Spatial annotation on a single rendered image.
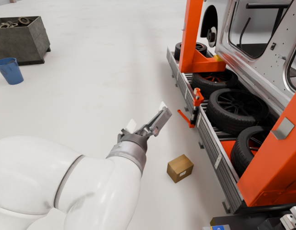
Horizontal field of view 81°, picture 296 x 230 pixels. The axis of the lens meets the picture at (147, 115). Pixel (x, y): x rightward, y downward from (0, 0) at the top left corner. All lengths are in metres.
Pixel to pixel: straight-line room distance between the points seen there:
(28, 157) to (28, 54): 4.52
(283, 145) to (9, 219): 1.02
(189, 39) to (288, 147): 1.90
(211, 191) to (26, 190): 1.81
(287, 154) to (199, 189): 1.12
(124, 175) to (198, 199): 1.63
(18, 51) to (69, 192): 4.64
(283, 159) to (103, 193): 0.91
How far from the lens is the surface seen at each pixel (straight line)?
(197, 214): 1.87
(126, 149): 0.39
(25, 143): 0.38
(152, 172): 2.01
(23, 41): 4.76
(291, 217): 0.98
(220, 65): 2.89
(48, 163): 0.35
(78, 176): 0.33
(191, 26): 2.53
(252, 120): 2.12
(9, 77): 4.22
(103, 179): 0.32
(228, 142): 2.10
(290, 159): 1.06
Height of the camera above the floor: 1.70
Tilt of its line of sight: 40 degrees down
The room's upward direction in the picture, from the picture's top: straight up
